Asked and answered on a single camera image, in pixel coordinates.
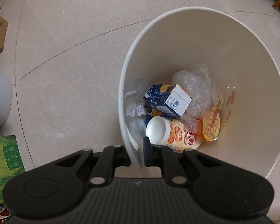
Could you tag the yellow round lid cup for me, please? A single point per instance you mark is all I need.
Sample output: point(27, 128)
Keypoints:
point(210, 125)

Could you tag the clear snack wrapper red print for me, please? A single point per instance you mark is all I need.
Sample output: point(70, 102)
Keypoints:
point(225, 102)

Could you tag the clear crumpled plastic bag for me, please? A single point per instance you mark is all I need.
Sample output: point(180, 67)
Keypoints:
point(203, 91)

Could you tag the blue milk carton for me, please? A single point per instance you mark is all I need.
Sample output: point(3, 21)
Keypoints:
point(154, 113)

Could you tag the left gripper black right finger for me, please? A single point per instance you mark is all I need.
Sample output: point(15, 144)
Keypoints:
point(176, 168)

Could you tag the white paper ball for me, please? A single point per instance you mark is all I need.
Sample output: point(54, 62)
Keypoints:
point(135, 108)

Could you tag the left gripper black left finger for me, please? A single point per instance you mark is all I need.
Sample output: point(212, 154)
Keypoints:
point(95, 168)

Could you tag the green printed box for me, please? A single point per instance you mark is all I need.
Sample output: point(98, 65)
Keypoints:
point(11, 163)

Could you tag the white round trash bin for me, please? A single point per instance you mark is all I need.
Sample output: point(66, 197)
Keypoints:
point(240, 65)

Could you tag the orange yellow milk tea cup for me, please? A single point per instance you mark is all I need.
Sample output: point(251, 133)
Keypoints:
point(171, 133)

